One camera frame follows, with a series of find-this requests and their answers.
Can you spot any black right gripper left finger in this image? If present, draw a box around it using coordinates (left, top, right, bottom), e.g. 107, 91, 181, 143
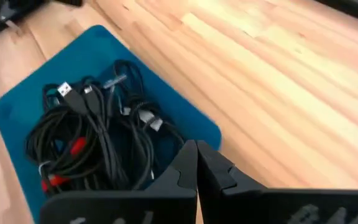
146, 139, 198, 191

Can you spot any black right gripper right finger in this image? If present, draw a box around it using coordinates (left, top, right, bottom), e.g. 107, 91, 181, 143
196, 139, 269, 200

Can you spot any black cable with red strap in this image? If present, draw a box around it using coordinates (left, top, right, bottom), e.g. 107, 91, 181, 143
25, 105, 105, 175
39, 161, 111, 195

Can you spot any cable with silver plugs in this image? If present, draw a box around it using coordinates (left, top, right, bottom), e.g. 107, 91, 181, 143
103, 58, 186, 190

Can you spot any blue plastic tray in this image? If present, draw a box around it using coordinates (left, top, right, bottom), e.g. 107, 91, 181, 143
0, 24, 223, 224

